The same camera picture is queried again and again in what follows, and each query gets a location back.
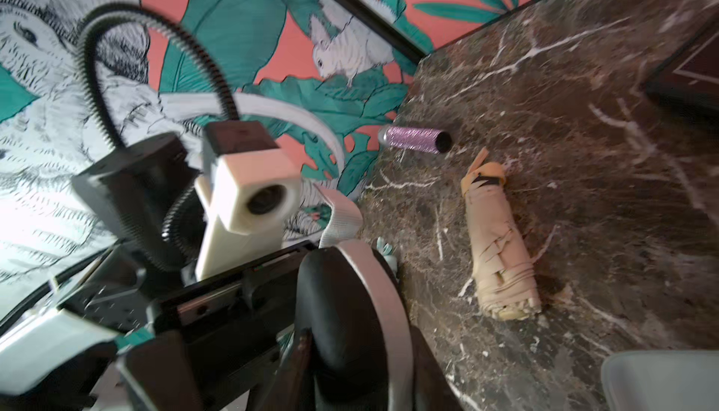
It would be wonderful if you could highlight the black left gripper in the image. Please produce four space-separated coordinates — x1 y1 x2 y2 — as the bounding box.
60 133 314 410

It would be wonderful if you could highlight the black zippered umbrella case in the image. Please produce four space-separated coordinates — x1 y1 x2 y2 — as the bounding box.
260 187 461 410

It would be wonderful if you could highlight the mint green umbrella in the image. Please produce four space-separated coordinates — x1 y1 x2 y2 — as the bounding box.
376 237 399 275

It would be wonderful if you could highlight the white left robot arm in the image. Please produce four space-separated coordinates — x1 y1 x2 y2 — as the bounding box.
1 123 311 410

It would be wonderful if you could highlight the purple glitter microphone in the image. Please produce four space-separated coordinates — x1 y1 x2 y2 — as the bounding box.
377 126 453 154

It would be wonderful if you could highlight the folding chess board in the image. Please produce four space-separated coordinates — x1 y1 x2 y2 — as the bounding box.
642 15 718 119

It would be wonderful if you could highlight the black corrugated cable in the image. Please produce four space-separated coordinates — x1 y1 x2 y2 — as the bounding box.
75 1 242 255

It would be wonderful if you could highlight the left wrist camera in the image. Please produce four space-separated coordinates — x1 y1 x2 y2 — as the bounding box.
195 121 301 281

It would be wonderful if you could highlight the black frame post left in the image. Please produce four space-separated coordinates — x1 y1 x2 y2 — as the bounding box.
333 0 427 64

